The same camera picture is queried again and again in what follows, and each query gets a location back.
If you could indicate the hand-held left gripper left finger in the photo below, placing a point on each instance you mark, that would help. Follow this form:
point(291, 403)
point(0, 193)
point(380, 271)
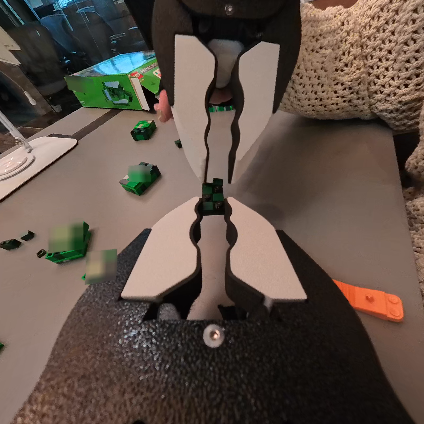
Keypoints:
point(162, 265)

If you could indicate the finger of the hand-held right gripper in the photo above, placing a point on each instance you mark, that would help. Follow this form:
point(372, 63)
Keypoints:
point(192, 99)
point(258, 99)

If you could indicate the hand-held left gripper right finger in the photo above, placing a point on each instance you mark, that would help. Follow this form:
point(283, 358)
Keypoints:
point(265, 265)

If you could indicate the dark green lego assembly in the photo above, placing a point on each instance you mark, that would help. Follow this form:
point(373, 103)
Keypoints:
point(213, 198)

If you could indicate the person's right forearm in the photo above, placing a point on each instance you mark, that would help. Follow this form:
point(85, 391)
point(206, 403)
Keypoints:
point(347, 66)

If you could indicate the green lego creeper figure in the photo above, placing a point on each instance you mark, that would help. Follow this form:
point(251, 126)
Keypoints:
point(220, 108)

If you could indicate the dark green lego cube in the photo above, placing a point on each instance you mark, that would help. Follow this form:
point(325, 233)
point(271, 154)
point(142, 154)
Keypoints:
point(143, 130)

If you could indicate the green lego face block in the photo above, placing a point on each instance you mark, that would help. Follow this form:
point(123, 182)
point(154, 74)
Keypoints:
point(66, 256)
point(83, 277)

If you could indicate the green lego block dark studs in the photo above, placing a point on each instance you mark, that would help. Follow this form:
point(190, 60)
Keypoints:
point(135, 188)

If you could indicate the green cardboard lego box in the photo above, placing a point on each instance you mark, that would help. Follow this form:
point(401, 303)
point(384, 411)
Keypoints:
point(99, 102)

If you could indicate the scattered small dark lego pieces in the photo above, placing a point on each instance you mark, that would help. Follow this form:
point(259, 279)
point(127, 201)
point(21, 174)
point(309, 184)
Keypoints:
point(10, 245)

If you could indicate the person's right hand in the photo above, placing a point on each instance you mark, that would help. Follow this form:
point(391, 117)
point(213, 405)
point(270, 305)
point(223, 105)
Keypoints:
point(163, 107)

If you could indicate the orange brick separator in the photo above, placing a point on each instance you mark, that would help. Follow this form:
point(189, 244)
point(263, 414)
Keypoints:
point(367, 298)

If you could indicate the dark office chairs row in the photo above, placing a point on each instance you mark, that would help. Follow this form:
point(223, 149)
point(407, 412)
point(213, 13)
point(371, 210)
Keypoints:
point(59, 33)

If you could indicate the white book stand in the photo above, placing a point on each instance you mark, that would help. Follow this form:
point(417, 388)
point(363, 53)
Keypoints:
point(49, 149)

